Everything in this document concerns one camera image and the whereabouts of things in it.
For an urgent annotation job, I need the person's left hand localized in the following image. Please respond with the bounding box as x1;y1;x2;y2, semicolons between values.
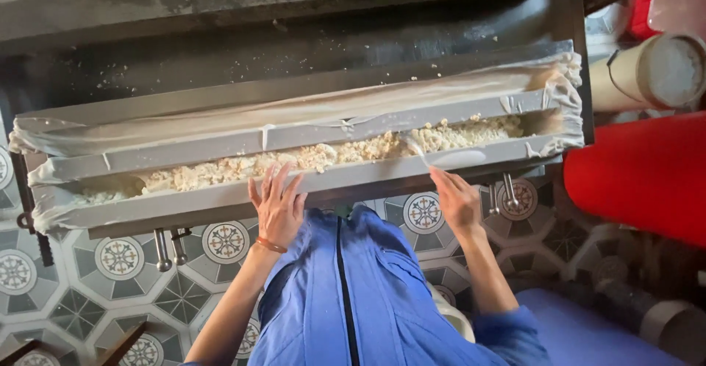
247;161;309;249

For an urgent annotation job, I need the person's right hand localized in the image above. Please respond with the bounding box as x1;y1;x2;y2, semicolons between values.
429;166;484;235

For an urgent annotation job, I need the long grey mould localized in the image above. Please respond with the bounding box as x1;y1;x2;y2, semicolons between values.
8;39;586;238

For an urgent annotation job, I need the crumbly pale curd filling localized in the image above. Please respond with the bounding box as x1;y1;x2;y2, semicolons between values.
72;114;525;205

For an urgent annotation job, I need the white plastic basin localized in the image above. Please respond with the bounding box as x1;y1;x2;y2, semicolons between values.
429;282;476;344

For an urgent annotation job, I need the blue zip jacket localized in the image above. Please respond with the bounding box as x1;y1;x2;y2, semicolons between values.
179;205;552;366

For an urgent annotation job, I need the red plastic tub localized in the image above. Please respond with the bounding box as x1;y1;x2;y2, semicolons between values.
563;111;706;249

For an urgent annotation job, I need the blue plastic stool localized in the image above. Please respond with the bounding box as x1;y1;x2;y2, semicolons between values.
516;288;691;366

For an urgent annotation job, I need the cream plastic bucket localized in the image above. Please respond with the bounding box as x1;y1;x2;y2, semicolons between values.
587;32;706;114

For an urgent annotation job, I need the grey pipe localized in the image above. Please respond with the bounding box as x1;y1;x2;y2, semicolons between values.
593;255;706;364

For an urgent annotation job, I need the dark metal workbench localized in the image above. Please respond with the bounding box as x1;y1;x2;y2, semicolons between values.
0;0;685;240

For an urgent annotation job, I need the pink translucent container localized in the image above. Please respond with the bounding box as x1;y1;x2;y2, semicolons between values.
629;0;706;42

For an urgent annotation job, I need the brown wooden bar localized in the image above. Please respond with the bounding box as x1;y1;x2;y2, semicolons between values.
0;339;43;366
96;321;149;366

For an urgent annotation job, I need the black threaded rod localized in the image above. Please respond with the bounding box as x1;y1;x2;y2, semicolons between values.
10;151;56;268

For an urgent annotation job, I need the orange bracelet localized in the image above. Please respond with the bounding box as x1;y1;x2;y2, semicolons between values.
255;236;289;255

